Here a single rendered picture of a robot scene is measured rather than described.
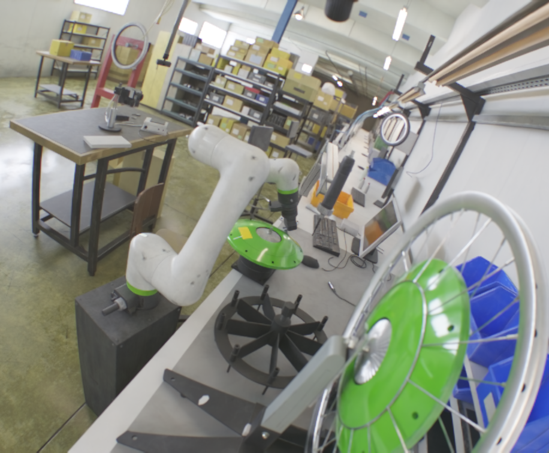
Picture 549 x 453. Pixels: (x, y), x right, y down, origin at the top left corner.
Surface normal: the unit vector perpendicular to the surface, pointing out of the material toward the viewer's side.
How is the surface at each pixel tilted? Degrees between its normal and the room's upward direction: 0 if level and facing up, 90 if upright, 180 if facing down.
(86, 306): 0
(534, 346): 41
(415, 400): 80
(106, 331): 0
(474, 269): 88
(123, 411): 0
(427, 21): 90
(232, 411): 18
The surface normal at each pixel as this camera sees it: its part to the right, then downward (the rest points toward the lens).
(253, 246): 0.19, -0.69
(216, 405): 0.07, -0.92
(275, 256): 0.42, -0.58
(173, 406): 0.36, -0.83
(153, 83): -0.29, 0.33
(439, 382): -0.81, -0.47
